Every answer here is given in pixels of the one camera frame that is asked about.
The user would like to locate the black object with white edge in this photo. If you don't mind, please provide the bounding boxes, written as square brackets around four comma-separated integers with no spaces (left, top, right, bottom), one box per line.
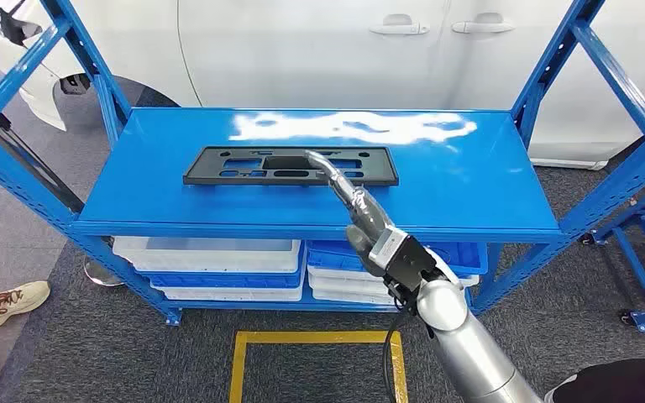
[543,355,645,403]

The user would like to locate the person's beige shoe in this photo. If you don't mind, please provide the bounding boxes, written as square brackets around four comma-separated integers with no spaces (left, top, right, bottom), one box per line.
[0,280,52,335]

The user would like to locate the metal stanchion with round base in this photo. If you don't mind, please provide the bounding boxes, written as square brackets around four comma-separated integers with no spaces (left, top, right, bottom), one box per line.
[0,93,125,288]

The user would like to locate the black plastic plate frame part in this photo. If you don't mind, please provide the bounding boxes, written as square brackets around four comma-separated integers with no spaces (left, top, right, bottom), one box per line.
[182,145,401,187]

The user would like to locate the blue metal shelf rack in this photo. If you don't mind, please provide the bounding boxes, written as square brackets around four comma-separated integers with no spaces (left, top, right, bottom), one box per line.
[0,0,645,327]

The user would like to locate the black camera cable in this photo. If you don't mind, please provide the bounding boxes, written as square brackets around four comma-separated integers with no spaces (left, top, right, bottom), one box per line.
[382,311,412,403]

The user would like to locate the white car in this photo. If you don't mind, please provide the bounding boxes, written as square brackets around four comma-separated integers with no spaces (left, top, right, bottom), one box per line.
[0,0,645,170]

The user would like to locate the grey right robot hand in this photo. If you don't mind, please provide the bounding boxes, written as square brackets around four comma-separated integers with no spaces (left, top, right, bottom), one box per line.
[304,149,395,278]

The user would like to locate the blue plastic bin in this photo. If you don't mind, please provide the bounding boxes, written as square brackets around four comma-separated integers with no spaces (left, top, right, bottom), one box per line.
[307,240,489,276]

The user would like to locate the blue wheeled metal rack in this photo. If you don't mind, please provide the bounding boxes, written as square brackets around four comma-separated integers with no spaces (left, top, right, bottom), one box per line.
[578,177,645,333]

